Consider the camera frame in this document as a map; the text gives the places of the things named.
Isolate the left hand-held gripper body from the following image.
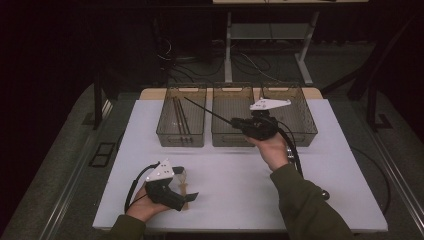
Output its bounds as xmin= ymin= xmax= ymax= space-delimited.
xmin=143 ymin=158 xmax=186 ymax=213

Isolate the white metal desk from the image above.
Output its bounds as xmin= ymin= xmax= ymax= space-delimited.
xmin=212 ymin=0 xmax=370 ymax=87

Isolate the thin black cable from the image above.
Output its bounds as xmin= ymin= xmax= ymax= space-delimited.
xmin=349 ymin=145 xmax=393 ymax=217

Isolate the small wooden spoon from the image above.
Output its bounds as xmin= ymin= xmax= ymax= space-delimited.
xmin=176 ymin=171 xmax=191 ymax=211

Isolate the dark chopstick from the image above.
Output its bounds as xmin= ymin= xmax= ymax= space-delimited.
xmin=183 ymin=96 xmax=234 ymax=125
xmin=178 ymin=97 xmax=194 ymax=144

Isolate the clear grey plastic bin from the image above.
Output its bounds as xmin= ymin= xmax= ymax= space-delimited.
xmin=210 ymin=82 xmax=260 ymax=148
xmin=155 ymin=85 xmax=208 ymax=148
xmin=259 ymin=83 xmax=319 ymax=148

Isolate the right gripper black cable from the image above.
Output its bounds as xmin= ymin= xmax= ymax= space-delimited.
xmin=273 ymin=119 xmax=305 ymax=178

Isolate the metal rail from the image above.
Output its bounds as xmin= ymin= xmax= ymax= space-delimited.
xmin=39 ymin=99 xmax=114 ymax=240
xmin=361 ymin=126 xmax=424 ymax=228

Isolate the black metal stand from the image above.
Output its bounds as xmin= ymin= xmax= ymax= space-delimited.
xmin=320 ymin=13 xmax=424 ymax=133

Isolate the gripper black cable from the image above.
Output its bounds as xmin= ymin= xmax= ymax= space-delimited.
xmin=124 ymin=162 xmax=160 ymax=215
xmin=273 ymin=119 xmax=305 ymax=178

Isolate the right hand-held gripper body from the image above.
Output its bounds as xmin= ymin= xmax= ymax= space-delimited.
xmin=244 ymin=97 xmax=293 ymax=142

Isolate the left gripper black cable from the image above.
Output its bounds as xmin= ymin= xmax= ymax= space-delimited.
xmin=124 ymin=162 xmax=160 ymax=215

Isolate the person's left hand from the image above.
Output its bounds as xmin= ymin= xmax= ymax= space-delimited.
xmin=126 ymin=186 xmax=171 ymax=225

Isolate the person's right hand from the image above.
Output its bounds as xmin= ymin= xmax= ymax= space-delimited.
xmin=246 ymin=131 xmax=291 ymax=173

